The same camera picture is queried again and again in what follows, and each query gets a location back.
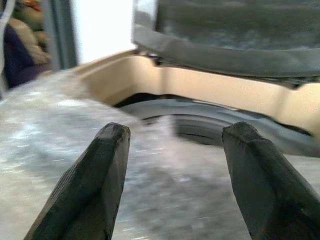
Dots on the pile of colourful clothes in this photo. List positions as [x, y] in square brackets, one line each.
[22, 42]

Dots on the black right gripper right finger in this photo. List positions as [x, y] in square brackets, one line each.
[270, 190]

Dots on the grey fluffy garment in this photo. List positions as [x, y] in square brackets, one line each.
[87, 150]

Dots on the grey glass washer lid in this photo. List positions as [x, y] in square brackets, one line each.
[225, 37]

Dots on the beige top-load washing machine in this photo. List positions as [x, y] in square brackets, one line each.
[200, 87]

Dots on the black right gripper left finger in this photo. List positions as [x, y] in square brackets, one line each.
[85, 190]

